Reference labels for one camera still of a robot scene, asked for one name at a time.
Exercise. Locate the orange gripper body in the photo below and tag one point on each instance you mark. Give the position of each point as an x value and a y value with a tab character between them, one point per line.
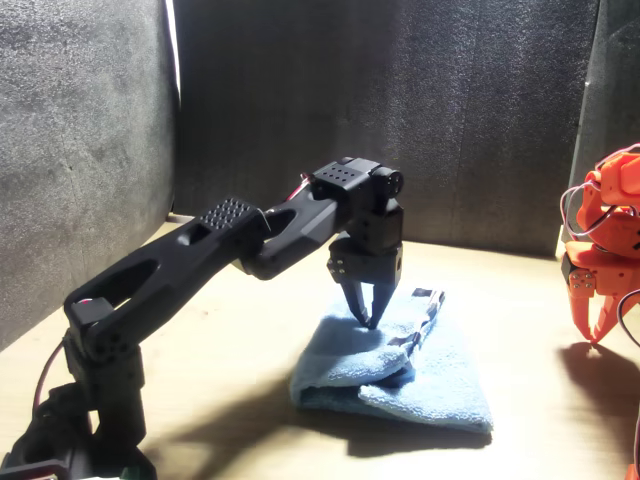
605	270

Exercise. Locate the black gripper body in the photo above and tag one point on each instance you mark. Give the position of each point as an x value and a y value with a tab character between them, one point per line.
370	265

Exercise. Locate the light blue towel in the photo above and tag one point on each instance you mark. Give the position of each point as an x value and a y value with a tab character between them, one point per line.
435	380

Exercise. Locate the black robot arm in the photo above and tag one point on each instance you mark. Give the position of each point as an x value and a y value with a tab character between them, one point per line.
200	260

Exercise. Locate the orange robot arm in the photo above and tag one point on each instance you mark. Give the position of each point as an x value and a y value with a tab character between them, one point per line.
615	200

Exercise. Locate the dark grey foam panel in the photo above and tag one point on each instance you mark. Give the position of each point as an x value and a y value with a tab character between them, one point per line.
75	150
600	100
375	100

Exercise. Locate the green table clamp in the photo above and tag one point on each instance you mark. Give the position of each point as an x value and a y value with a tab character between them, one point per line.
132	472

